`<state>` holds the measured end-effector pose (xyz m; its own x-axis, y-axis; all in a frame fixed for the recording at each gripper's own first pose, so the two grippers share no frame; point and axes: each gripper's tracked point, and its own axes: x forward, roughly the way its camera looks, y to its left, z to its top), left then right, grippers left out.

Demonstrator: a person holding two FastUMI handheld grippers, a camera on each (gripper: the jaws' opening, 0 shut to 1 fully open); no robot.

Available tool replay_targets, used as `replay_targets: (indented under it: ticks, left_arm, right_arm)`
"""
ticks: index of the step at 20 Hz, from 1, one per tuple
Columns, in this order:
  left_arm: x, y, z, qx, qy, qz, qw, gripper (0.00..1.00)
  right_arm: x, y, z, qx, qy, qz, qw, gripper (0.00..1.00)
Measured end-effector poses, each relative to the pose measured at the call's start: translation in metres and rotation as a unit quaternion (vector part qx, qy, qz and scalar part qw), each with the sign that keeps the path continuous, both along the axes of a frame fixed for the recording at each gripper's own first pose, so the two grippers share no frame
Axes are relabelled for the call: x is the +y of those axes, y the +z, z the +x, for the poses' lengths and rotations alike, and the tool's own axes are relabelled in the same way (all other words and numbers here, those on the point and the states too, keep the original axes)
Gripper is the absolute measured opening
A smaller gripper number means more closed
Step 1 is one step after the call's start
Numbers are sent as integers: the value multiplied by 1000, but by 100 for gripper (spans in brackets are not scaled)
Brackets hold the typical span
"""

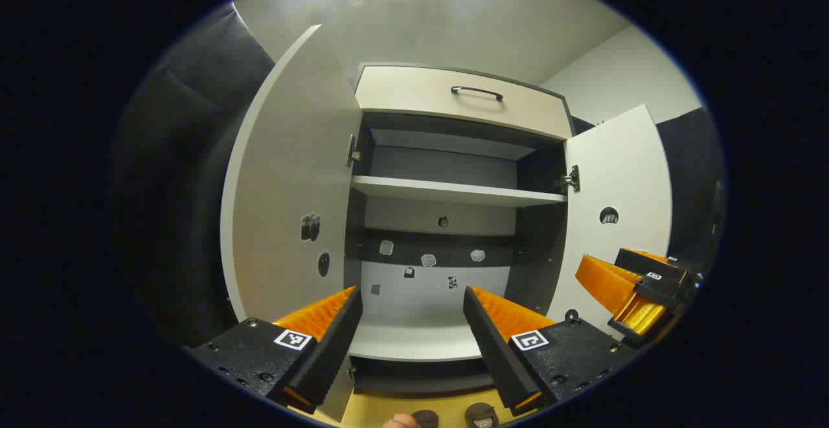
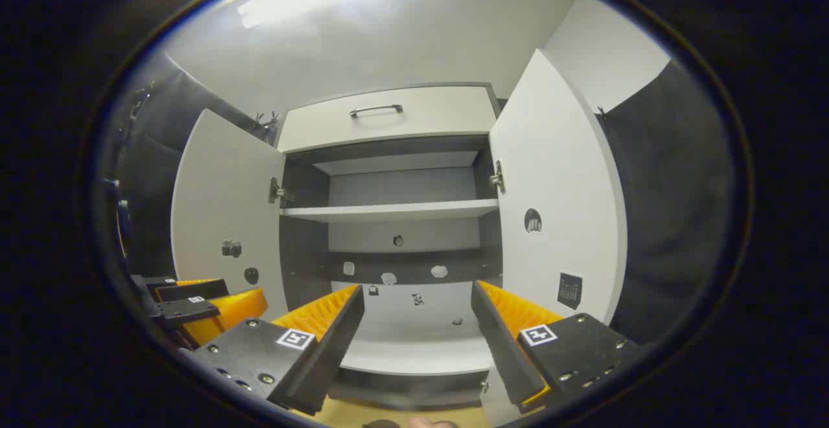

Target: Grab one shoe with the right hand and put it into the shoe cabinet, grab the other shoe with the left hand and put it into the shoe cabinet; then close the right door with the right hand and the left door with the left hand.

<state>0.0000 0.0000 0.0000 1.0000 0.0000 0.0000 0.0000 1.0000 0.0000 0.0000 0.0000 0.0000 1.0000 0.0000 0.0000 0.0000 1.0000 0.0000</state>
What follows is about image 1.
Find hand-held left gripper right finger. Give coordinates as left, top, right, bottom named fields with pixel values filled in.
left=462, top=286, right=639, bottom=417

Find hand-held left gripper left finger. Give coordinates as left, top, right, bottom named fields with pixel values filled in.
left=185, top=286, right=363, bottom=414

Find white cabinet door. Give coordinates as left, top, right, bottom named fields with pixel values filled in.
left=220, top=25, right=363, bottom=423
left=546, top=104, right=674, bottom=341

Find grey shoe cabinet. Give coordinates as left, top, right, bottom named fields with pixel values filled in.
left=343, top=62, right=577, bottom=396

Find white cabinet shelf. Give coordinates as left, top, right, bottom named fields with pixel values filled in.
left=350, top=175, right=569, bottom=207

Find white cabinet drawer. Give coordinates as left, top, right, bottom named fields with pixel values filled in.
left=354, top=65, right=574, bottom=141

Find black backdrop cloth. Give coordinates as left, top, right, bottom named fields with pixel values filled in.
left=570, top=107, right=726, bottom=273
left=110, top=1, right=276, bottom=351

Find black drawer handle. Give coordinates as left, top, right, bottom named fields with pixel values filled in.
left=451, top=85, right=505, bottom=102

